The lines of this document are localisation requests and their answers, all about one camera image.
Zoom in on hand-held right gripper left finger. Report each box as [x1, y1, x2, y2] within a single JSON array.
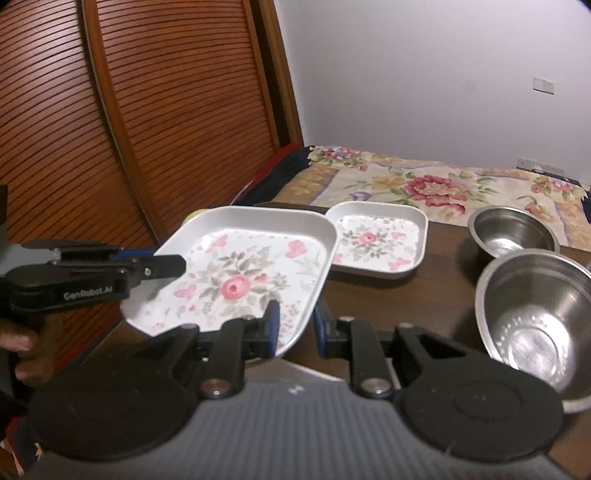
[[124, 300, 281, 400]]

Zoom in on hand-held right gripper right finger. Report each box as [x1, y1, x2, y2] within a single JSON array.
[[313, 304, 467, 399]]

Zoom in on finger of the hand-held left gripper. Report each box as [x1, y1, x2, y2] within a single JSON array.
[[46, 254, 187, 291], [21, 239, 158, 265]]

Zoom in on large floral square plate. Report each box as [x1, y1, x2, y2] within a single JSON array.
[[121, 206, 339, 359]]

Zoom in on small floral square plate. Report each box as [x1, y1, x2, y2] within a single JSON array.
[[326, 202, 428, 280]]

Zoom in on small steel bowl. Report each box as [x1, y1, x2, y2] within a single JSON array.
[[468, 206, 561, 260]]

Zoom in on large steel bowl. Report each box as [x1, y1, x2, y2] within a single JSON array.
[[475, 249, 591, 414]]

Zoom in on person's left hand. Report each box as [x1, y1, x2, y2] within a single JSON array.
[[0, 318, 63, 387]]

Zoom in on dark cloth pile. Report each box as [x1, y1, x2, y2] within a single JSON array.
[[231, 143, 315, 207]]

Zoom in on wooden louvered wardrobe door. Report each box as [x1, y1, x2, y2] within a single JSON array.
[[0, 0, 160, 324], [82, 0, 283, 247]]

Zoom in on dark red patterned cloth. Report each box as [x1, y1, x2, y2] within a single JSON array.
[[0, 406, 51, 480]]

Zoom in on floral bed blanket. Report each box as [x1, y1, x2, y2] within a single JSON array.
[[271, 145, 591, 253]]

